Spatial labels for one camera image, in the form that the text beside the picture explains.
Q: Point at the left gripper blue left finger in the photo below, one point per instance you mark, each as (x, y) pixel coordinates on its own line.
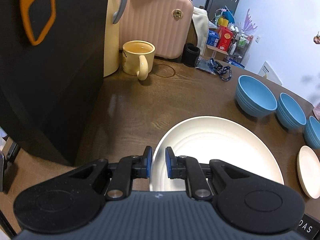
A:
(123, 173)

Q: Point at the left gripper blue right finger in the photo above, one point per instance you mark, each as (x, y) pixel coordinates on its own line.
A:
(193, 173)

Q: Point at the cream plate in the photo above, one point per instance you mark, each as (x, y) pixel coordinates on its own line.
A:
(308, 171)
(211, 137)

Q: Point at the blue bowl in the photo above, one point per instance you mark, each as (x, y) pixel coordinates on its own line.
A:
(289, 112)
(312, 133)
(254, 97)

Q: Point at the yellow ceramic mug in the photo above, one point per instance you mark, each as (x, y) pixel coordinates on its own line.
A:
(138, 58)

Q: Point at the black cylindrical cup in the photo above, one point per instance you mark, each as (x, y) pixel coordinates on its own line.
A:
(190, 54)

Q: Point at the white leaning board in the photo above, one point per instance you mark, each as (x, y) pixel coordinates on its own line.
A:
(267, 72)

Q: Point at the blue carton box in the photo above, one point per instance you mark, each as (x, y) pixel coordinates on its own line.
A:
(213, 38)

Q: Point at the wooden chair with beige cloth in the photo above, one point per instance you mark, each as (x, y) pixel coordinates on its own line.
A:
(199, 27)

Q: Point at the red gift box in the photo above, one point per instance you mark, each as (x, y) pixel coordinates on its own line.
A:
(225, 36)

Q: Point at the pink ribbed suitcase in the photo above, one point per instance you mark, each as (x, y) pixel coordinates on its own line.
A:
(163, 23)

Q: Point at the wire storage rack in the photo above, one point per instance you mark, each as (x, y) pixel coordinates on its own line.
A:
(239, 45)

